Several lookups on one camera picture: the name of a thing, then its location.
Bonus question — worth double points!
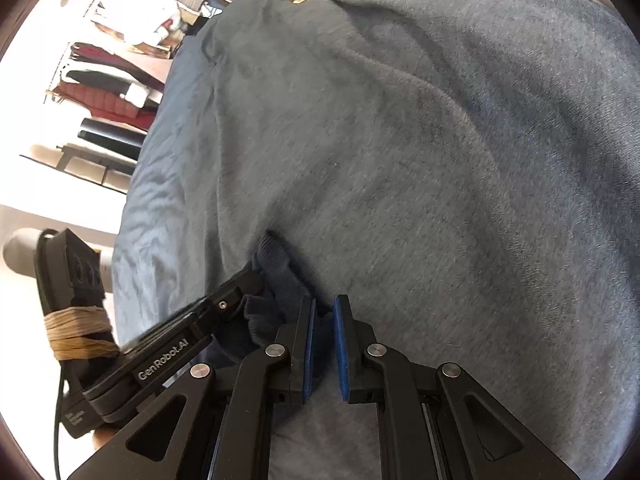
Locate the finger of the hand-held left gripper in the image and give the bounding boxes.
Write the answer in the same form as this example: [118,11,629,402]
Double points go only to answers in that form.
[190,272,266,333]

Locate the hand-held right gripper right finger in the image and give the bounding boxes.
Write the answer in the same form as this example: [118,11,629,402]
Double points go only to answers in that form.
[332,294,583,480]

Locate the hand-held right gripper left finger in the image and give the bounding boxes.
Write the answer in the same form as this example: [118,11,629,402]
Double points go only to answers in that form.
[67,296,318,480]

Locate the navy pants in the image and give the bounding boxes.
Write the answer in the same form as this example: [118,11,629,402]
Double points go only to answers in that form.
[215,229,336,363]

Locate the person's left hand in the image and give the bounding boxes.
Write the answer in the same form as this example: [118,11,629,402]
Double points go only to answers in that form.
[91,425,117,456]

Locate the grey cylindrical object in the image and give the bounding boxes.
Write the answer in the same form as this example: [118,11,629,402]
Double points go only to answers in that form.
[1,228,115,283]

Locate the black ladder stand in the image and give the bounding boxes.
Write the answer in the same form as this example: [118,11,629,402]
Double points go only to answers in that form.
[56,142,137,187]

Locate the black tower appliance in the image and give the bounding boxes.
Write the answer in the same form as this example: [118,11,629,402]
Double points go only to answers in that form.
[77,117,149,162]

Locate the grey-blue bed blanket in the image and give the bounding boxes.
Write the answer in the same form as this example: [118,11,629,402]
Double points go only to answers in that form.
[111,0,640,480]

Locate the row of hanging clothes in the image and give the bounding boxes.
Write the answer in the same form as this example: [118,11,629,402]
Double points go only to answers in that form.
[45,0,241,121]

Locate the black cable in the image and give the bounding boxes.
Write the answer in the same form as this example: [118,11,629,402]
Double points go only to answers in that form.
[54,372,71,480]

